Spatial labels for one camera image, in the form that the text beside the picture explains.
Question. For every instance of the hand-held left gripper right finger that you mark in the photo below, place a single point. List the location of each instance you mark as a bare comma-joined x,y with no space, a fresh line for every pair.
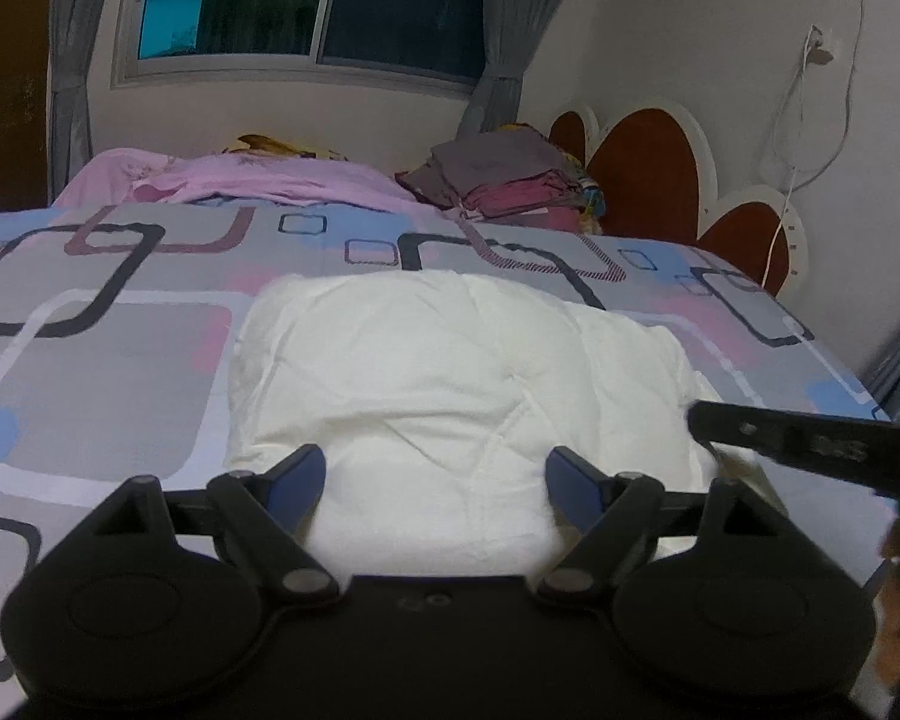
574,484

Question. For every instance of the pink blanket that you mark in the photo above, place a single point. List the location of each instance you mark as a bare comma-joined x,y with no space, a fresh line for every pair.
270,180

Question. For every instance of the wall socket with charger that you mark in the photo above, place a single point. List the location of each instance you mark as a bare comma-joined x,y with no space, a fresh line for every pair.
820,45

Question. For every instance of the grey folded clothes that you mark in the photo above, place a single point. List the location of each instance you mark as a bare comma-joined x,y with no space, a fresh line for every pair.
487,161

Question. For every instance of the white quilted comforter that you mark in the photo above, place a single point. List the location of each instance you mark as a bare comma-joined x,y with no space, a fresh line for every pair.
457,390

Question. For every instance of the brown petal-shaped headboard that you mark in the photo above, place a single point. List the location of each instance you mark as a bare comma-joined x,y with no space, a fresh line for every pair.
645,165

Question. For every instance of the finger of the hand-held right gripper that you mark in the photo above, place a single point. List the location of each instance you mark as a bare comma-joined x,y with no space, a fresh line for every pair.
735,429

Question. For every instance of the sliding glass window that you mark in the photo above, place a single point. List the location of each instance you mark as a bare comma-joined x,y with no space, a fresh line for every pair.
307,0

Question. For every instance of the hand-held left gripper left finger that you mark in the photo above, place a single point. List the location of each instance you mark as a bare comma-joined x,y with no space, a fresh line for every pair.
300,476

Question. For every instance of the yellow printed pillow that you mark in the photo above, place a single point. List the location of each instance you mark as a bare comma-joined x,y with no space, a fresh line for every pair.
277,146

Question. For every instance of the maroon folded clothes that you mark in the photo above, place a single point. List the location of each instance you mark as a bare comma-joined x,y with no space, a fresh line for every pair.
521,195

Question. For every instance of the brown wooden door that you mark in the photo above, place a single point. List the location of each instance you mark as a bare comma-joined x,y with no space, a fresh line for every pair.
7,75

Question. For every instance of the bed with patterned sheet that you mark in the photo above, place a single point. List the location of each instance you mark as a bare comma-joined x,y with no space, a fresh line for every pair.
120,360

